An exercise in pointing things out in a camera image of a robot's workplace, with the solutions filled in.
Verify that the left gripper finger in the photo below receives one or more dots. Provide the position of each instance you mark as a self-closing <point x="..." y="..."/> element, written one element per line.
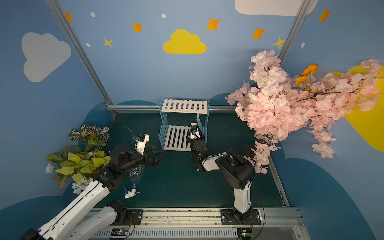
<point x="149" y="148"/>
<point x="156" y="157"/>

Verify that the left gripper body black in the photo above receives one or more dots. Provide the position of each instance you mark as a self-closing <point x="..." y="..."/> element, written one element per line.
<point x="151" y="159"/>

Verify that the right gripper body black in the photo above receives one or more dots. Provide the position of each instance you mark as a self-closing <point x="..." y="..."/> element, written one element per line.
<point x="197" y="142"/>

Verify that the clear white spray bottle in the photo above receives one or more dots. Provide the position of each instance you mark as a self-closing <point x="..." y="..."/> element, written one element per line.
<point x="136" y="176"/>

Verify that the blue white slatted shelf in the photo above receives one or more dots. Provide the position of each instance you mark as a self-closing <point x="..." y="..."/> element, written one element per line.
<point x="177" y="116"/>

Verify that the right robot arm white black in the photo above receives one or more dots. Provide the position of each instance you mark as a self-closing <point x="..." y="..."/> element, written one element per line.
<point x="237" y="170"/>

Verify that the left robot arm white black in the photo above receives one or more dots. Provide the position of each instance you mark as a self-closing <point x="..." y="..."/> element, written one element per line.
<point x="108" y="178"/>

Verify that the brown tree pot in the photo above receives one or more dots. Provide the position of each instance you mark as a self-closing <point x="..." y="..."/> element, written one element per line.
<point x="248" y="152"/>

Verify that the green yellow potted plant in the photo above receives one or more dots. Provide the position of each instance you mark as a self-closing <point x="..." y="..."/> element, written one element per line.
<point x="78" y="164"/>

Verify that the left circuit board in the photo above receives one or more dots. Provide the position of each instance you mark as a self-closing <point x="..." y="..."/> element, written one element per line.
<point x="120" y="233"/>

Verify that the circuit board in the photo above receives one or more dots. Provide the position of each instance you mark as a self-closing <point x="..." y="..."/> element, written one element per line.
<point x="120" y="233"/>
<point x="244" y="234"/>

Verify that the pink cherry blossom tree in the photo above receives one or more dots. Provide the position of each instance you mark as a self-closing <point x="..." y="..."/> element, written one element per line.
<point x="273" y="108"/>

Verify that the right circuit board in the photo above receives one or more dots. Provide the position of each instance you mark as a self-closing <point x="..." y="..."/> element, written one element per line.
<point x="244" y="234"/>

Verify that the orange artificial flowers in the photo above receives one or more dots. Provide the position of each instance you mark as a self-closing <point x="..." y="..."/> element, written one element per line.
<point x="306" y="81"/>

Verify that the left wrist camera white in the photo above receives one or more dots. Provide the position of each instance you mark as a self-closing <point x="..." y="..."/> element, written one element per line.
<point x="141" y="141"/>

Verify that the aluminium frame back bar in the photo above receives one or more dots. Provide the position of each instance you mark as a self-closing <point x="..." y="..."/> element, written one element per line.
<point x="157" y="108"/>

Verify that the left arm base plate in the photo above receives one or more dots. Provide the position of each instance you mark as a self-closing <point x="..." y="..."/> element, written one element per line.
<point x="128" y="216"/>

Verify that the aluminium rail front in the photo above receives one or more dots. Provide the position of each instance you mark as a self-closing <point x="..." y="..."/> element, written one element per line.
<point x="192" y="224"/>

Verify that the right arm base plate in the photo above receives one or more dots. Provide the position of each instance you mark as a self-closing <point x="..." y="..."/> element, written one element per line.
<point x="228" y="217"/>

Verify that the aluminium frame left post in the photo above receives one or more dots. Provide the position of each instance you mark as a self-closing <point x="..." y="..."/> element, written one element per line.
<point x="59" y="14"/>

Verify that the aluminium frame post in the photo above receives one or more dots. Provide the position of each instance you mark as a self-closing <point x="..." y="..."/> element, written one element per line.
<point x="59" y="14"/>
<point x="294" y="30"/>

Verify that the aluminium frame right post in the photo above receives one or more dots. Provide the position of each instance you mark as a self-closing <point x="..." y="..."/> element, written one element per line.
<point x="294" y="30"/>

